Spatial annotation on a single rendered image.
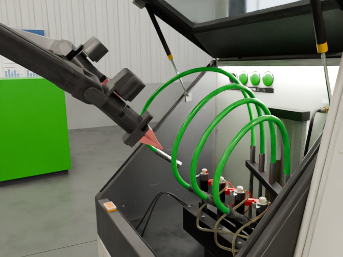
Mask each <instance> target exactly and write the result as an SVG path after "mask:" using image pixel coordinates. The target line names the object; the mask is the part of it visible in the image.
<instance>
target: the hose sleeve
mask: <svg viewBox="0 0 343 257"><path fill-rule="evenodd" d="M155 154H157V155H158V156H160V157H162V158H164V159H165V160H167V161H168V162H170V163H171V157H170V156H169V155H167V154H166V153H164V152H162V151H161V150H159V149H157V151H156V152H155Z"/></svg>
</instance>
